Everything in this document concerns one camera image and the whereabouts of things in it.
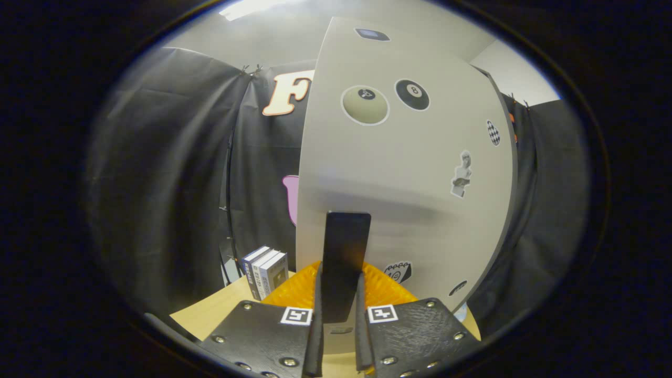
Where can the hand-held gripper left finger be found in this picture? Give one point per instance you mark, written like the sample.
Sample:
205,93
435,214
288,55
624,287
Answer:
315,341

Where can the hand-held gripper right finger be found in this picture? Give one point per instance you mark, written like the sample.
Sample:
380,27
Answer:
362,341

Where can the white cabinet door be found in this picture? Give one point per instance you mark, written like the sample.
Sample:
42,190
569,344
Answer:
367,168

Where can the light blue white round object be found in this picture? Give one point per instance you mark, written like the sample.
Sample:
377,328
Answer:
461,314

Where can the black backdrop cloth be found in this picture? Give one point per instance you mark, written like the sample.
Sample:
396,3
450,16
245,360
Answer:
173,157

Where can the ceiling light panel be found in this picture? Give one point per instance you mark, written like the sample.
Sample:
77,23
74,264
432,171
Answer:
252,8

